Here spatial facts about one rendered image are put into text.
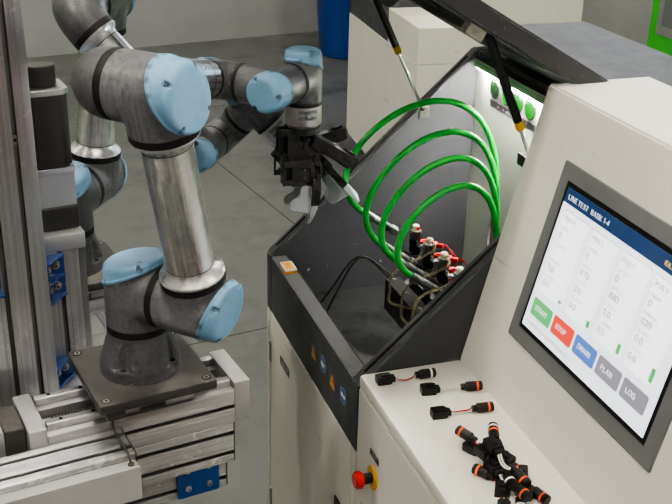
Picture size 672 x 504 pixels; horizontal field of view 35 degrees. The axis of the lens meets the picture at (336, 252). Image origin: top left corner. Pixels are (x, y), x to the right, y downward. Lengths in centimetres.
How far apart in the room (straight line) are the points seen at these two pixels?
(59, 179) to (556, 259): 94
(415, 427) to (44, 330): 73
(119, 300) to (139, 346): 10
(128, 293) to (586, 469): 84
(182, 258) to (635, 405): 77
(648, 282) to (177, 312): 78
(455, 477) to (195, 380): 51
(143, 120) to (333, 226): 115
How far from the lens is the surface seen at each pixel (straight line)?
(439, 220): 283
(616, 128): 186
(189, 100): 164
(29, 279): 207
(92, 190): 241
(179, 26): 912
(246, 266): 490
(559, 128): 199
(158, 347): 198
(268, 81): 196
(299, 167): 211
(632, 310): 175
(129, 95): 164
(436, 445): 193
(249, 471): 353
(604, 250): 183
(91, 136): 245
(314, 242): 272
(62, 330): 218
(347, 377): 220
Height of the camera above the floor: 206
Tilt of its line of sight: 24 degrees down
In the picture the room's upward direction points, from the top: 1 degrees clockwise
